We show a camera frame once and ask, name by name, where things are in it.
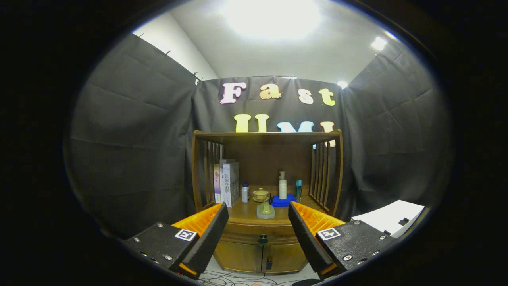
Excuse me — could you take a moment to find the white patterned book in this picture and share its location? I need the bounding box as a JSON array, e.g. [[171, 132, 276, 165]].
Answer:
[[222, 162, 239, 208]]

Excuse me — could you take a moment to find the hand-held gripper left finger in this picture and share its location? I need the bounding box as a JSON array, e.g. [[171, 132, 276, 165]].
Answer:
[[125, 202, 230, 280]]

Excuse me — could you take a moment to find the large ceiling light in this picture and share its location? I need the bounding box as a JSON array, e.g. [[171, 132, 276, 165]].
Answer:
[[224, 0, 320, 40]]

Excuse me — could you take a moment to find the blue cloth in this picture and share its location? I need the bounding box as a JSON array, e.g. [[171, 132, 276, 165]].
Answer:
[[270, 193, 298, 207]]

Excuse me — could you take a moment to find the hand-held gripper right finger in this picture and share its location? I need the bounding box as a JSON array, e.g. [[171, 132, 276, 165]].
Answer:
[[288, 201, 397, 280]]

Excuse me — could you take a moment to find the wooden cabinet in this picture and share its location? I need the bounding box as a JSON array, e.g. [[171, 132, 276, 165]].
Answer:
[[192, 129, 344, 275]]

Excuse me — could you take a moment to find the white metal cabinet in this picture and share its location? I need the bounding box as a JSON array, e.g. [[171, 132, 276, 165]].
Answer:
[[351, 200, 425, 239]]

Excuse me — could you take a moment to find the wooden cabinet door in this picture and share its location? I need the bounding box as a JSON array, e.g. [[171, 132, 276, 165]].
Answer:
[[262, 242, 308, 274], [214, 240, 263, 274]]

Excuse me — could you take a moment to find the purple book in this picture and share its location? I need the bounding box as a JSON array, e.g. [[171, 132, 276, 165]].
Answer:
[[213, 164, 221, 204]]

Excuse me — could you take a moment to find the wooden countertop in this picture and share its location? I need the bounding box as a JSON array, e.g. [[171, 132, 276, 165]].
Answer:
[[200, 185, 332, 226]]

